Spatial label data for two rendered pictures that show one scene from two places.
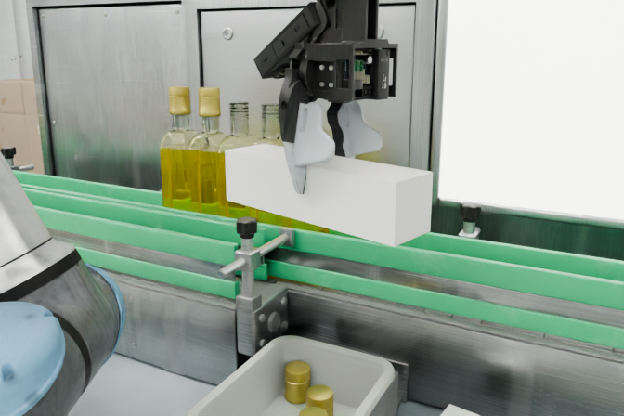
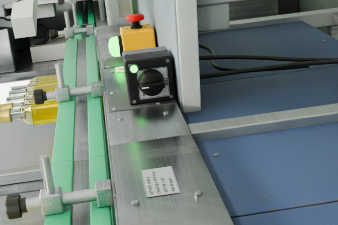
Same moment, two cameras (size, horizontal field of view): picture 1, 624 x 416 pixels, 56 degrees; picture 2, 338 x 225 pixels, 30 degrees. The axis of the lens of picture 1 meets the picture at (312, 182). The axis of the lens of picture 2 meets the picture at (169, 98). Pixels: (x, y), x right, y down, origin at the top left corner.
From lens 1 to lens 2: 2.23 m
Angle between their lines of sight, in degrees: 98
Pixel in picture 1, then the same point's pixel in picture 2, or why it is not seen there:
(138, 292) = (100, 41)
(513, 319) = not seen: hidden behind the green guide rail
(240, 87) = (8, 158)
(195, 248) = (71, 44)
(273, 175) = (18, 6)
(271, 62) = not seen: outside the picture
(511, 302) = not seen: hidden behind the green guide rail
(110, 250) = (83, 58)
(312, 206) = not seen: outside the picture
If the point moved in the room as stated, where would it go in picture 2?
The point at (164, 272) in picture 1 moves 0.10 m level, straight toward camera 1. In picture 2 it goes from (89, 46) to (85, 14)
